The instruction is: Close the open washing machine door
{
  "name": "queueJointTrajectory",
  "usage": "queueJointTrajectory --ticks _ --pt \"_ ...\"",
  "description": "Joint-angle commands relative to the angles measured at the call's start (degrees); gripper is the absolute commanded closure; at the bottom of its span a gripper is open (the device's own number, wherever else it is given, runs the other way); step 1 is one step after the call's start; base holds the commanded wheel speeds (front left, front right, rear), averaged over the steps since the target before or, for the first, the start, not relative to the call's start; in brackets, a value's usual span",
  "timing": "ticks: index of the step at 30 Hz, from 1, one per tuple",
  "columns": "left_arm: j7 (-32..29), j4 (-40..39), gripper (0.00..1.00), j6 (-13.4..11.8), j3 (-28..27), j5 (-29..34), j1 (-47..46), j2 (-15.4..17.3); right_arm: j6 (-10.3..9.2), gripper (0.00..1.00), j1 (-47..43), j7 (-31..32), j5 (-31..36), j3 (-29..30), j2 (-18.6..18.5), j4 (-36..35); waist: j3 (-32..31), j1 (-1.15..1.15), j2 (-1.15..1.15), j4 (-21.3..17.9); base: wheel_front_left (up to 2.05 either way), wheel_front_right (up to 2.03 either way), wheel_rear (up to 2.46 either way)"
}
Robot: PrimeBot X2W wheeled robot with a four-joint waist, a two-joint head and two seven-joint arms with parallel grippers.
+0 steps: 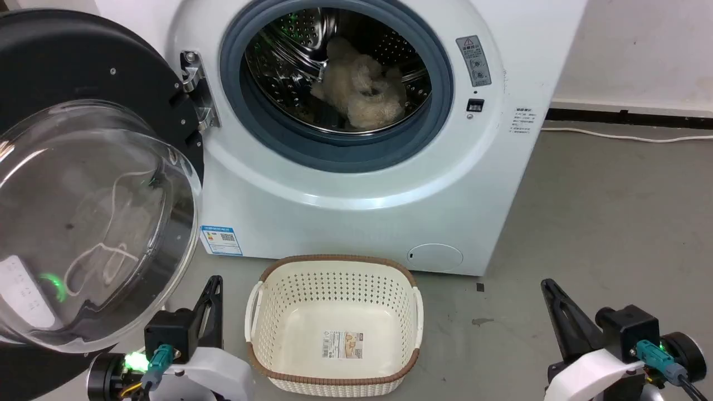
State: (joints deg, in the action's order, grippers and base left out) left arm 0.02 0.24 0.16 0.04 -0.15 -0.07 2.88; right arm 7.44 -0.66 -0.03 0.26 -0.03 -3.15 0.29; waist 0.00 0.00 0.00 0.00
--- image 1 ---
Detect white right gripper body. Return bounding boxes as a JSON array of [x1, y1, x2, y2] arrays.
[[545, 349, 648, 401]]

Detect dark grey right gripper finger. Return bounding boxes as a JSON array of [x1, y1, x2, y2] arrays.
[[541, 279, 605, 363]]

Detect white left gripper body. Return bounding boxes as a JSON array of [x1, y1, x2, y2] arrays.
[[160, 348, 255, 401]]

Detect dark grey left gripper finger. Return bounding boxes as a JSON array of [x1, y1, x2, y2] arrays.
[[192, 275, 224, 349]]

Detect black cylindrical right gripper motor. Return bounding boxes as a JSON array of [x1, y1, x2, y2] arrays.
[[662, 332, 707, 385]]

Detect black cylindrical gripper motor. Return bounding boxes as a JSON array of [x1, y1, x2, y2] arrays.
[[86, 353, 132, 400], [662, 332, 707, 385]]

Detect black cylindrical left gripper motor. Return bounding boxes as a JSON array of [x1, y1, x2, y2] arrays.
[[86, 353, 132, 400]]

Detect white front-load washing machine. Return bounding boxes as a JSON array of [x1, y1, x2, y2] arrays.
[[95, 0, 588, 277]]

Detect chrome door hinge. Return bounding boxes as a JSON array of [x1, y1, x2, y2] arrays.
[[179, 50, 221, 131]]

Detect black washer door glass bowl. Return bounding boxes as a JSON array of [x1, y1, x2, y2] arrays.
[[0, 8, 206, 401]]

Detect blue energy label sticker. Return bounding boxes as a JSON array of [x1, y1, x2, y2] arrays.
[[201, 225, 243, 256]]

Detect cream perforated laundry basket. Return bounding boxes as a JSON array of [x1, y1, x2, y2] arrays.
[[244, 255, 425, 398]]

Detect printed basket product label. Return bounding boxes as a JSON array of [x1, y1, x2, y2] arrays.
[[322, 330, 364, 359]]

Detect round white filter cover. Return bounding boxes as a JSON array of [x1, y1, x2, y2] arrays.
[[407, 243, 464, 273]]

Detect small printed text sticker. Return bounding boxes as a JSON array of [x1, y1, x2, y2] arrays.
[[510, 106, 536, 136]]

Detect black skirting strip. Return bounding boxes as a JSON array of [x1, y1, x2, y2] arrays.
[[545, 107, 713, 130]]

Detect perforated steel washer drum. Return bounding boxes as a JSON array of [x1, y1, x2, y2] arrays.
[[244, 7, 433, 135]]

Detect beige plush toy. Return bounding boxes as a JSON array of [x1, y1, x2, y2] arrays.
[[310, 37, 407, 130]]

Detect grey warning label sticker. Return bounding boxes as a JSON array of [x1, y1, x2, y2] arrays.
[[456, 35, 492, 88]]

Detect teal plug left gripper cable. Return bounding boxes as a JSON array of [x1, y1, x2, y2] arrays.
[[140, 344, 177, 401]]

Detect teal plug gripper cable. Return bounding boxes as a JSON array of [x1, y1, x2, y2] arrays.
[[635, 340, 709, 401], [140, 344, 177, 401]]

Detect teal plug right gripper cable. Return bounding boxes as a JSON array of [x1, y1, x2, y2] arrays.
[[635, 340, 709, 401]]

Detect white floor cable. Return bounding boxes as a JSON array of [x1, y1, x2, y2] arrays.
[[540, 126, 713, 144]]

